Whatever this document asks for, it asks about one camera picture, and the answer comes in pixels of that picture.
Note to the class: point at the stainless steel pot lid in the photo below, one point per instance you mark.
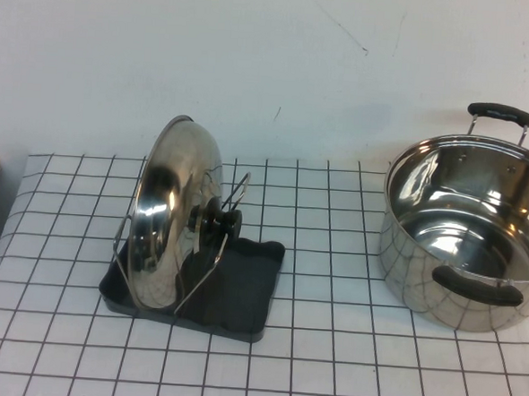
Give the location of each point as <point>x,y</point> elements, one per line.
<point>161,227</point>

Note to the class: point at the white black-grid tablecloth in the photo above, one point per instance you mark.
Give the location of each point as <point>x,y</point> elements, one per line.
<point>326,368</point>

